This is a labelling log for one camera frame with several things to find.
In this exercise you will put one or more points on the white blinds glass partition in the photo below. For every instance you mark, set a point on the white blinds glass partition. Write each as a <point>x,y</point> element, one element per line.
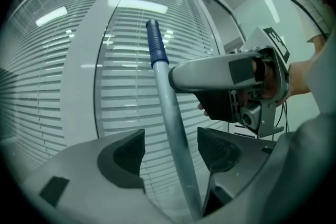
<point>52,73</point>

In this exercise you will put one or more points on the printed white t-shirt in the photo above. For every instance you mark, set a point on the printed white t-shirt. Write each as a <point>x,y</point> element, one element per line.
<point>309,2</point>

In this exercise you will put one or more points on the purple dust mop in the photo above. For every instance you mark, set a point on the purple dust mop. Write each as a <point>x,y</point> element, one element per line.
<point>170,112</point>

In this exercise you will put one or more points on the person's right hand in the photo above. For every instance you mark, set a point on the person's right hand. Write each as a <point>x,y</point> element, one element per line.
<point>269,78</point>

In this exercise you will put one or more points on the person's right forearm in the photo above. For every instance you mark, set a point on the person's right forearm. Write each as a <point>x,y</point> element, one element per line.
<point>299,78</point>

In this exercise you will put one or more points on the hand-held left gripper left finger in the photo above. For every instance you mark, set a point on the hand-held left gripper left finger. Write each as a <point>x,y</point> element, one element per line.
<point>78,165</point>

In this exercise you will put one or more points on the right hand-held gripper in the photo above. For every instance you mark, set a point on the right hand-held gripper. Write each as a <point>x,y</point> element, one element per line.
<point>265,39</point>

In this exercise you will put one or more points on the long ceiling light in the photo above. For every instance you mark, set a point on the long ceiling light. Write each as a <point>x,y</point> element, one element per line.
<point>271,9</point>

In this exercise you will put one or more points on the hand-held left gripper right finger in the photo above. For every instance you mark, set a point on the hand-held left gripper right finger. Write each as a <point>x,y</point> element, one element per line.
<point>249,165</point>

